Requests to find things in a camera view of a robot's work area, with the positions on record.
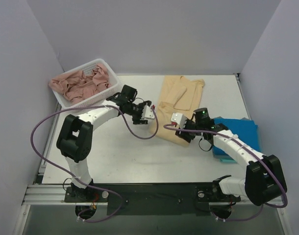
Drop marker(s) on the pink crumpled t shirt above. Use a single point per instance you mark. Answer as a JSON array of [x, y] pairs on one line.
[[76, 86]]

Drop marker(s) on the white plastic perforated basket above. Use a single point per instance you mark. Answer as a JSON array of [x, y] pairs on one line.
[[113, 79]]

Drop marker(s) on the teal folded t shirt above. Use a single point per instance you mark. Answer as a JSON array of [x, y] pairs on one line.
[[227, 160]]

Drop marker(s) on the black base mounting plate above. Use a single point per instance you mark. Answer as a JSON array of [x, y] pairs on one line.
[[155, 199]]

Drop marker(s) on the yellow t shirt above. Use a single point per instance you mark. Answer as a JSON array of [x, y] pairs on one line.
[[178, 95]]

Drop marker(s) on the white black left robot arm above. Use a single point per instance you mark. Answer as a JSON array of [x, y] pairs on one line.
[[75, 138]]

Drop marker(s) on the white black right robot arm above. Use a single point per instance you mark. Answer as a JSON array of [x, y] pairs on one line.
[[264, 179]]

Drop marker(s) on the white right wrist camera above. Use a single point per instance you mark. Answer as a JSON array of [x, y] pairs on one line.
[[179, 119]]

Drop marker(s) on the aluminium front frame rail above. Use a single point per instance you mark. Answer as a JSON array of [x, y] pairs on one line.
[[56, 194]]

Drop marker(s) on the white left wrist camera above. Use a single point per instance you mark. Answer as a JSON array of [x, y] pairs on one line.
[[147, 112]]

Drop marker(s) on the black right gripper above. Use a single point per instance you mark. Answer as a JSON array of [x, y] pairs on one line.
[[184, 136]]

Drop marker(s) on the blue folded t shirt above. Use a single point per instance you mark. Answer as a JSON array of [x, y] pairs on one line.
[[246, 130]]

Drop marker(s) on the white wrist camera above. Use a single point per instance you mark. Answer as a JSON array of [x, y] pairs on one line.
[[147, 112], [179, 119]]

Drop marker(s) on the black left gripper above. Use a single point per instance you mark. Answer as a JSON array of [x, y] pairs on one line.
[[139, 120]]

